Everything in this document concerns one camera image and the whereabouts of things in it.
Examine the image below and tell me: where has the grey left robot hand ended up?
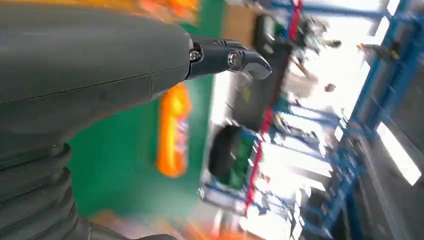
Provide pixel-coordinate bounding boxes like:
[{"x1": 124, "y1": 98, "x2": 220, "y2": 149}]
[{"x1": 0, "y1": 0, "x2": 273, "y2": 151}]

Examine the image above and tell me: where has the green table mat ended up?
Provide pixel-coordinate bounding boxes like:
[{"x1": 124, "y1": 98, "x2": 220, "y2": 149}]
[{"x1": 66, "y1": 0, "x2": 229, "y2": 220}]

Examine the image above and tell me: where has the orange drink bottle plain side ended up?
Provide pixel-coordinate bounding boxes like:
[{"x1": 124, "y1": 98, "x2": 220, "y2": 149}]
[{"x1": 154, "y1": 82, "x2": 194, "y2": 179}]

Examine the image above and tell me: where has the cardboard box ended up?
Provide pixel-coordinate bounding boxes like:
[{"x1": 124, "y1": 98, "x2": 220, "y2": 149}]
[{"x1": 222, "y1": 3, "x2": 263, "y2": 48}]

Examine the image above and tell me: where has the black case with yellow tag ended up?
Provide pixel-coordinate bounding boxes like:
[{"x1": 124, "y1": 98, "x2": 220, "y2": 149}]
[{"x1": 207, "y1": 124, "x2": 249, "y2": 188}]

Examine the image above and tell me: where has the grey laptop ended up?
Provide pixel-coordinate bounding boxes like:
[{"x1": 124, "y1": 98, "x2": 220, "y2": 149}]
[{"x1": 228, "y1": 71, "x2": 282, "y2": 132}]

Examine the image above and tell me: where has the black remote controller with screen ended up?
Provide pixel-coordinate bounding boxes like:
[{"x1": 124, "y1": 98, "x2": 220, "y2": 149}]
[{"x1": 253, "y1": 13, "x2": 290, "y2": 58}]

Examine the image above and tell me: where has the green crate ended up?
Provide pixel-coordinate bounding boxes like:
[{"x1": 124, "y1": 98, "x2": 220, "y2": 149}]
[{"x1": 227, "y1": 130, "x2": 258, "y2": 190}]

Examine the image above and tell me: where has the blue metal rack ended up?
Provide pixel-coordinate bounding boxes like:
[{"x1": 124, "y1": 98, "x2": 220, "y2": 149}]
[{"x1": 264, "y1": 0, "x2": 424, "y2": 240}]

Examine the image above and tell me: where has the red rack post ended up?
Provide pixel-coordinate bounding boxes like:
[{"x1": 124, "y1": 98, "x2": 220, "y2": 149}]
[{"x1": 244, "y1": 0, "x2": 304, "y2": 216}]

